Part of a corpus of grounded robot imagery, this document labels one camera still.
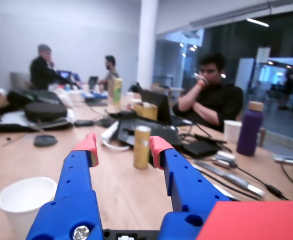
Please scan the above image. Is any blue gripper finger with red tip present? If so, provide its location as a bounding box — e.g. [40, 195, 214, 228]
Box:
[25, 131, 104, 240]
[149, 136, 232, 240]

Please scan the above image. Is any black flat box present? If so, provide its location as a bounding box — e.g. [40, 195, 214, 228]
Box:
[181, 139, 222, 158]

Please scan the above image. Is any tape-wrapped utensil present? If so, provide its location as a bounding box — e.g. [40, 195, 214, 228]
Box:
[193, 159, 266, 197]

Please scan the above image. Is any white paper cup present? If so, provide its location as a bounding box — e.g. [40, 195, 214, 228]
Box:
[223, 119, 243, 145]
[0, 176, 59, 240]

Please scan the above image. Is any black round lid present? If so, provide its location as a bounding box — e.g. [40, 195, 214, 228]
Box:
[33, 134, 59, 148]

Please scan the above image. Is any yellow drink can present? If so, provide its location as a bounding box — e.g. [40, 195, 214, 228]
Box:
[133, 126, 152, 170]

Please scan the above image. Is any black electronic device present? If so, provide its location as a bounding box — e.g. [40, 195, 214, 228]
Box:
[117, 118, 182, 151]

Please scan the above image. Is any black zip bag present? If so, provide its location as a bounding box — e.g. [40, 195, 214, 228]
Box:
[23, 101, 69, 123]

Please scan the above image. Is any black laptop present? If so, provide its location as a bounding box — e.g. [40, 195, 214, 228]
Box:
[140, 89, 174, 125]

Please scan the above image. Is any purple bottle wooden cap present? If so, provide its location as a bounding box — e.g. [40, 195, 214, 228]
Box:
[236, 101, 265, 157]

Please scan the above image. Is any yellow cardboard box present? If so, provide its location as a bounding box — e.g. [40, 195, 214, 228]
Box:
[133, 101, 159, 121]

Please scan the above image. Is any person in black shirt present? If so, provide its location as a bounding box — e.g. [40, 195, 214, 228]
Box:
[172, 52, 245, 133]

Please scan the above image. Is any silver usb hub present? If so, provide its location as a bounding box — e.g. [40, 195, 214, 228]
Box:
[272, 153, 293, 166]

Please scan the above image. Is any yellow-green carton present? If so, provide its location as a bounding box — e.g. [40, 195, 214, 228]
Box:
[112, 77, 124, 105]

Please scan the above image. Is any laptop with blue screen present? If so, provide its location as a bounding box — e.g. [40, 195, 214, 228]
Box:
[56, 70, 81, 86]

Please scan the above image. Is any gray-haired person black jacket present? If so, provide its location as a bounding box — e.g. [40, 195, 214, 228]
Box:
[30, 44, 70, 91]

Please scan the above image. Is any bearded person gray shirt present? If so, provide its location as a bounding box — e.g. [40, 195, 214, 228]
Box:
[97, 55, 120, 93]

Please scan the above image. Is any white cable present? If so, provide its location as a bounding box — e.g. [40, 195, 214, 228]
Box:
[100, 121, 131, 151]

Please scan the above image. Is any red wrist camera mount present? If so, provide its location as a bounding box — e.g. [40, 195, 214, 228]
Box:
[196, 200, 293, 240]

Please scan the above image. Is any black cable with adapter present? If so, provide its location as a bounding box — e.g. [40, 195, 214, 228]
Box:
[211, 154, 291, 201]

